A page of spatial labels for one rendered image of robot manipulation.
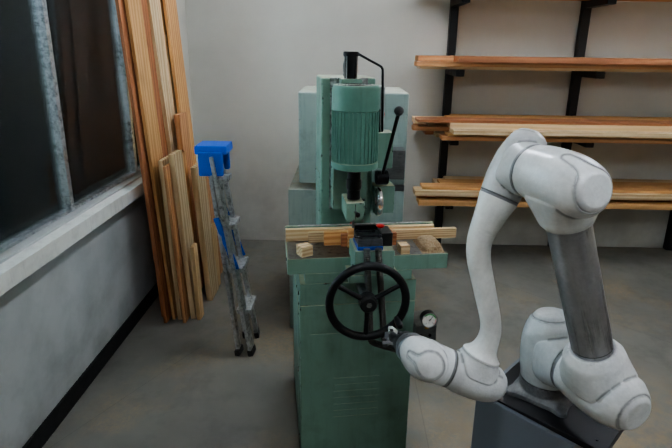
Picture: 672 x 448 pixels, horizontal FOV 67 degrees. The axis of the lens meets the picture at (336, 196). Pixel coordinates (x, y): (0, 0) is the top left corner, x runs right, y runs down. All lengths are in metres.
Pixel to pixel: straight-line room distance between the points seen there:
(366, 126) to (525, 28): 2.73
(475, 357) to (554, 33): 3.38
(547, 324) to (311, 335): 0.85
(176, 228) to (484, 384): 2.14
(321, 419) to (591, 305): 1.23
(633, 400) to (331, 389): 1.10
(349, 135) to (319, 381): 0.96
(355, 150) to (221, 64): 2.59
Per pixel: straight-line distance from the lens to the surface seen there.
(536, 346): 1.63
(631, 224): 5.04
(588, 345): 1.44
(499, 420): 1.75
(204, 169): 2.59
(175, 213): 3.10
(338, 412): 2.19
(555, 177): 1.15
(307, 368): 2.06
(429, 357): 1.34
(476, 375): 1.42
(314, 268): 1.85
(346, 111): 1.80
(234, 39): 4.24
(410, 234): 2.04
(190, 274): 3.23
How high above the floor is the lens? 1.63
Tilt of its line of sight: 16 degrees down
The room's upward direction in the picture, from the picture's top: 1 degrees clockwise
